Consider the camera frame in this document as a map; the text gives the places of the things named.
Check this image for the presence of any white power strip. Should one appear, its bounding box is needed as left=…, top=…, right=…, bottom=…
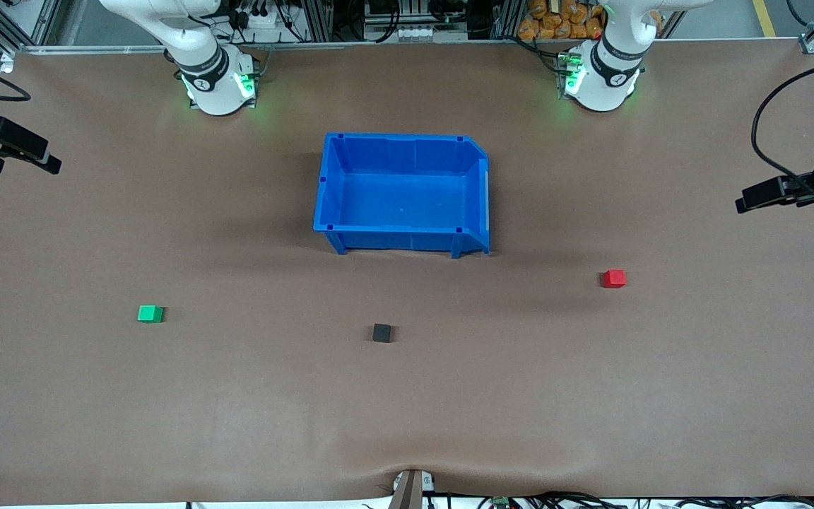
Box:
left=234, top=6, right=288, bottom=30

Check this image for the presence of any orange packet pile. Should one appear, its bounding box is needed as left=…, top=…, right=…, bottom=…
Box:
left=518, top=0, right=606, bottom=40

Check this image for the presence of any blue plastic storage bin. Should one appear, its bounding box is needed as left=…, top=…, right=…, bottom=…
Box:
left=312, top=132, right=491, bottom=259

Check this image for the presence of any brown table mat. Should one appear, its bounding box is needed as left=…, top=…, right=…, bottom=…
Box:
left=0, top=39, right=814, bottom=505

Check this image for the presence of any metal table clamp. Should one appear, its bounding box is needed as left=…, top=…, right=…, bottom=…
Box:
left=389, top=468, right=436, bottom=509

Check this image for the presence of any black cable bundle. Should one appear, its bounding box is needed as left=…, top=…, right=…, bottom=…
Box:
left=442, top=491, right=814, bottom=509

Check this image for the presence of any aluminium table edge rail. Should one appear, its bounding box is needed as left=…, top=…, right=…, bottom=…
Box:
left=15, top=37, right=814, bottom=56

